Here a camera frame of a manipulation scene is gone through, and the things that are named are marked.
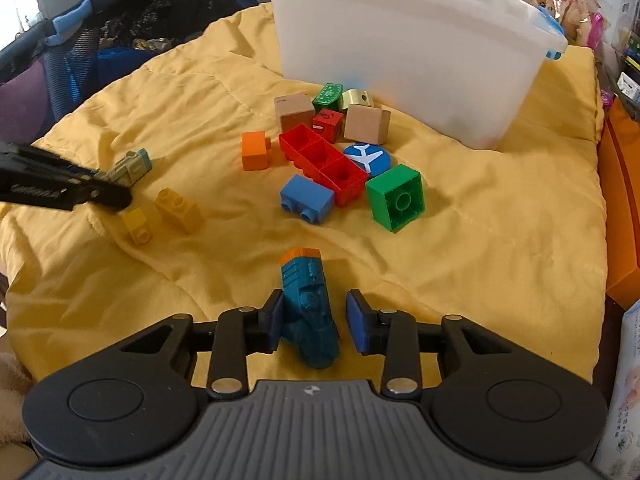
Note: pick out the green brick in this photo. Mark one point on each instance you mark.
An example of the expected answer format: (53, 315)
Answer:
(397, 197)

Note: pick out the cluttered shelf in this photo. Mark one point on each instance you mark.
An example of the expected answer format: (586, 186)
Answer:
(625, 50)

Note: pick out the green printed block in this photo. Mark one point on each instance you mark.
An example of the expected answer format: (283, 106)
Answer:
(329, 96)

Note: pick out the small blue brick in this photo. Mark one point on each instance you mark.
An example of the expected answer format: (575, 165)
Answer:
(307, 197)

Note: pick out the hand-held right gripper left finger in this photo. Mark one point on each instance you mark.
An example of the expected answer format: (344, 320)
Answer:
(273, 322)

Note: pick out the orange box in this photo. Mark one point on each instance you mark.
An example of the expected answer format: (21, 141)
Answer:
(620, 200)

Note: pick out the small red block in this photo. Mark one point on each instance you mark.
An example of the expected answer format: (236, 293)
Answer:
(327, 125)

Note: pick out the yellow-green arch block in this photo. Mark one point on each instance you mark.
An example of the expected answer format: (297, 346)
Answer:
(357, 97)

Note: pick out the white plastic bin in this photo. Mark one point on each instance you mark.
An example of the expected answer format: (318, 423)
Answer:
(410, 45)

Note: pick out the long red brick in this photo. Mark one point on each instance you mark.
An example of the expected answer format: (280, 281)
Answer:
(325, 165)

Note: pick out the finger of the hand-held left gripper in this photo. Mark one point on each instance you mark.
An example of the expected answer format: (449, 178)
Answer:
(50, 162)
(112, 197)

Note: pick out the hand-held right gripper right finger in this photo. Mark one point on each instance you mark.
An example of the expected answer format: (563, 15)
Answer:
(357, 322)

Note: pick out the beige plush toy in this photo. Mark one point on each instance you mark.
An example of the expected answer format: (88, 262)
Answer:
(12, 400)

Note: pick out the orange brick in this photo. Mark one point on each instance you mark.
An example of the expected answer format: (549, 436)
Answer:
(255, 152)

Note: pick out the blue round airplane disc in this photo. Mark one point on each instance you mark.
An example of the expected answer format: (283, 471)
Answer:
(367, 159)

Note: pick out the dark stroller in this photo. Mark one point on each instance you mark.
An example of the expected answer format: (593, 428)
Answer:
(150, 25)

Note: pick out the tan toy car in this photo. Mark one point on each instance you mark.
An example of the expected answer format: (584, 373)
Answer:
(130, 167)

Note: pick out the white tissue pack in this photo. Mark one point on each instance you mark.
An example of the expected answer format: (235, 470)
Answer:
(625, 395)

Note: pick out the brown wooden block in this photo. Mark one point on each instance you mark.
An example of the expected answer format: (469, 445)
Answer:
(295, 112)
(367, 124)

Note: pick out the small yellow brick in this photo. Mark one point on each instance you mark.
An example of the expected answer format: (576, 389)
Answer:
(137, 225)

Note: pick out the teal toy train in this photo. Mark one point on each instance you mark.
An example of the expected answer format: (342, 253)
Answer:
(310, 305)

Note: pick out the tall yellow brick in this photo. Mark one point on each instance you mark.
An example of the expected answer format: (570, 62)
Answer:
(180, 210)

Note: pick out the yellow quilted blanket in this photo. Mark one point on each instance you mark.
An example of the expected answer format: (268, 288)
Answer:
(475, 240)

